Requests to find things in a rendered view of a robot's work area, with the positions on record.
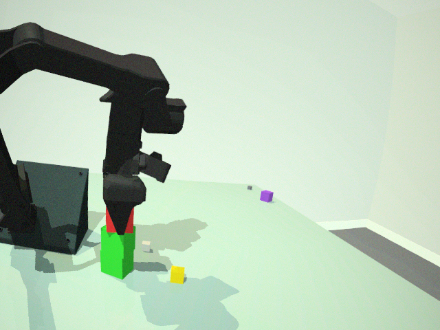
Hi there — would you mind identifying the yellow block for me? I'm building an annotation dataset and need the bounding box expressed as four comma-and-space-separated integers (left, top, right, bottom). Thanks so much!
170, 265, 185, 284

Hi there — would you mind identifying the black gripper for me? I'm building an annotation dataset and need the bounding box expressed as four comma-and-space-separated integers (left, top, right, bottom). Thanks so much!
102, 131, 146, 236

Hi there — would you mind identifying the purple cube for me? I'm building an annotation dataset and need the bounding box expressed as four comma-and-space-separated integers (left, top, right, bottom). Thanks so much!
260, 190, 274, 203

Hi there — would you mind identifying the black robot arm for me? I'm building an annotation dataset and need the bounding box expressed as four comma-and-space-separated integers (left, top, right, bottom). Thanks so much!
0, 22, 186, 233

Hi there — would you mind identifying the red block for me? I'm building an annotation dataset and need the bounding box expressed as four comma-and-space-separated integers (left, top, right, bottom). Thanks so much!
105, 206, 134, 234

